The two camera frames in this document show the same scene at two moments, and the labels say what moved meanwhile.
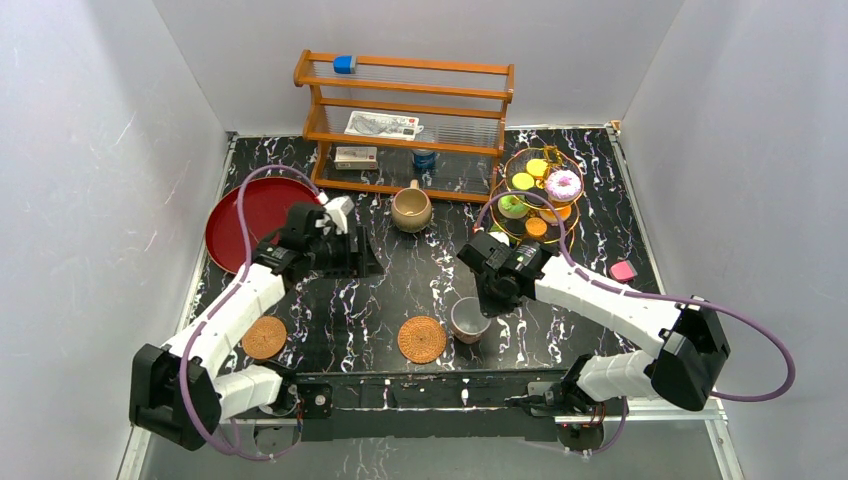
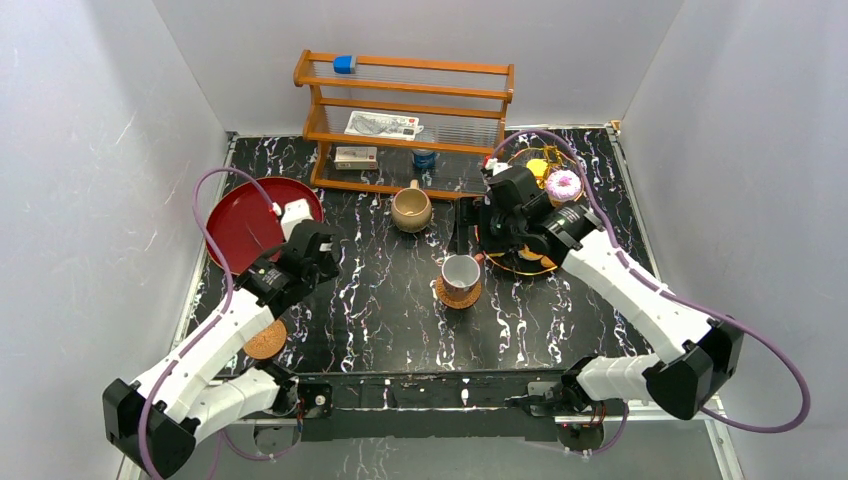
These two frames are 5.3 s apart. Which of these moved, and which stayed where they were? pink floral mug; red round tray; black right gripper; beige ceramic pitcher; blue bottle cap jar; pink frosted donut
Moved: pink floral mug; black right gripper
Stayed: beige ceramic pitcher; red round tray; pink frosted donut; blue bottle cap jar
